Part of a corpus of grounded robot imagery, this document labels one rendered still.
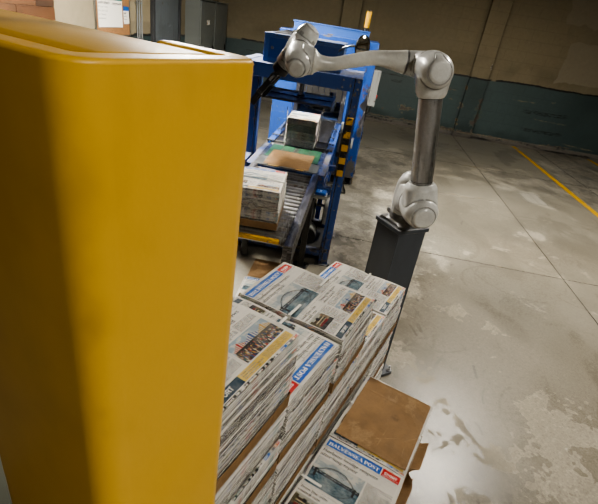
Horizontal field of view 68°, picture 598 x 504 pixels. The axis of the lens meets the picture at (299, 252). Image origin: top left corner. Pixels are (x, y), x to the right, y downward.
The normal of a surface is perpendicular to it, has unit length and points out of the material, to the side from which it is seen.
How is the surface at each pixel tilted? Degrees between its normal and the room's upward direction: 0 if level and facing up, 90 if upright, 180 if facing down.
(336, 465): 1
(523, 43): 90
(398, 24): 90
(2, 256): 90
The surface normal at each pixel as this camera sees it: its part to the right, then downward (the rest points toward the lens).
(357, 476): 0.13, -0.87
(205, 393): 0.86, 0.34
